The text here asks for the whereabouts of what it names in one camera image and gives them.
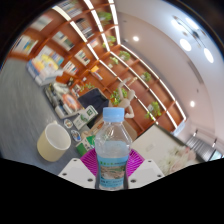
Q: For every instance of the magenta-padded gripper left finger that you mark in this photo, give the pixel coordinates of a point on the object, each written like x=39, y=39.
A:
x=77, y=171

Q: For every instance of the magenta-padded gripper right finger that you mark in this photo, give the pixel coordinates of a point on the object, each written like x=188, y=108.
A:
x=145, y=171

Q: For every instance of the clear water bottle blue cap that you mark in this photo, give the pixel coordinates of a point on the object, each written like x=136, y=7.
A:
x=112, y=146

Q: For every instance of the flat green white box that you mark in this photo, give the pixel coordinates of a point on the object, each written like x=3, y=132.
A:
x=86, y=143

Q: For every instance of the cream cylindrical cup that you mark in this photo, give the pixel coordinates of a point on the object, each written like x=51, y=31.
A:
x=53, y=143

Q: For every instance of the tall green white carton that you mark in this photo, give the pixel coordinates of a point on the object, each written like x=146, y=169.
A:
x=86, y=116

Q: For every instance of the dark book stack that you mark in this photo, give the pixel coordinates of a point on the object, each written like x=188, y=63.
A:
x=65, y=101

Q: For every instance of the wooden artist mannequin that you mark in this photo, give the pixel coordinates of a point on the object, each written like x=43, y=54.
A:
x=126, y=101

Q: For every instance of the dark blue chair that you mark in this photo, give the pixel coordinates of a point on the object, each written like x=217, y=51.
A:
x=94, y=99

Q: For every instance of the recessed ceiling spotlight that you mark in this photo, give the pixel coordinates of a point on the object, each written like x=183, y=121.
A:
x=135, y=38
x=192, y=103

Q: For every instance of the colourful book stack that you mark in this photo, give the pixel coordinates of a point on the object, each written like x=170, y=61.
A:
x=45, y=70

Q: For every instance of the ceiling lamp with round lights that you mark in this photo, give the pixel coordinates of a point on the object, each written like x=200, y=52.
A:
x=193, y=38

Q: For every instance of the wooden bookshelf unit with plants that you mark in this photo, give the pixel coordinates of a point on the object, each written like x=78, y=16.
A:
x=83, y=30

